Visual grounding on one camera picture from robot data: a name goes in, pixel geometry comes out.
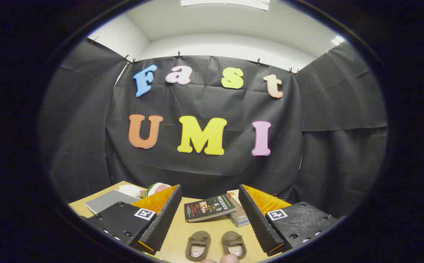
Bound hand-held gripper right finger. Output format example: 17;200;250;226
238;184;341;257

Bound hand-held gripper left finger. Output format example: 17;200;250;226
84;184;183;256

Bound brown fuzzy shoe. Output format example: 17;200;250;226
221;230;247;260
185;230;212;262

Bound white storage box grey lid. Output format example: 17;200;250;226
84;190;140;215

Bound watermelon slice plush toy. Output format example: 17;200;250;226
144;182;173;198

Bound white plush toy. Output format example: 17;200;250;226
118;184;147;199

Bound black paperback book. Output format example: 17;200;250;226
184;194;237;223

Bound long ceiling light panel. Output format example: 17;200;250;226
180;0;271;11

